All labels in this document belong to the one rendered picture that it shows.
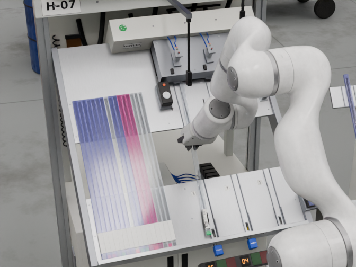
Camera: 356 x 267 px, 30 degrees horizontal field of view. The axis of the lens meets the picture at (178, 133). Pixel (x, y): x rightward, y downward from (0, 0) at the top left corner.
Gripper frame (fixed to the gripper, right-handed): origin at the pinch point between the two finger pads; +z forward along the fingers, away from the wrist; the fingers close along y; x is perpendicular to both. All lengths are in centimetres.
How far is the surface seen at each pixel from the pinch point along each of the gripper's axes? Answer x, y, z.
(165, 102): -13.5, 7.5, -2.8
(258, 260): 38.3, -14.7, -0.5
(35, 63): -161, 30, 286
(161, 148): -18, -5, 62
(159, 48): -32.0, 6.7, -3.2
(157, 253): 33.0, 16.5, -2.5
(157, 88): -19.2, 8.7, -0.8
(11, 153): -64, 54, 202
